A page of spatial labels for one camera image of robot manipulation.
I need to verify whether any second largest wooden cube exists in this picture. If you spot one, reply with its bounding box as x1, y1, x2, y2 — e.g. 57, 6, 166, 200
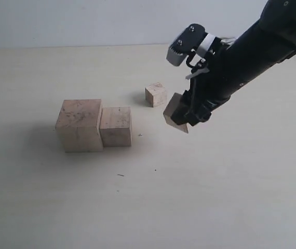
100, 106, 132, 147

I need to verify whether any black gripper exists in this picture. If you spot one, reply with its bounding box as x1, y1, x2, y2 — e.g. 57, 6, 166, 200
171, 37, 241, 127

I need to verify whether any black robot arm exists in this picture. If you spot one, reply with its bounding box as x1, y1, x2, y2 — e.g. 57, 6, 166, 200
166, 1, 296, 126

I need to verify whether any smallest wooden cube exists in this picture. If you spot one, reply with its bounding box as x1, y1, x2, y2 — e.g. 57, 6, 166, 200
145, 82, 167, 107

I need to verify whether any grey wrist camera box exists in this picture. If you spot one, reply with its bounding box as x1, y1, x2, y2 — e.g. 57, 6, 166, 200
166, 23, 216, 66

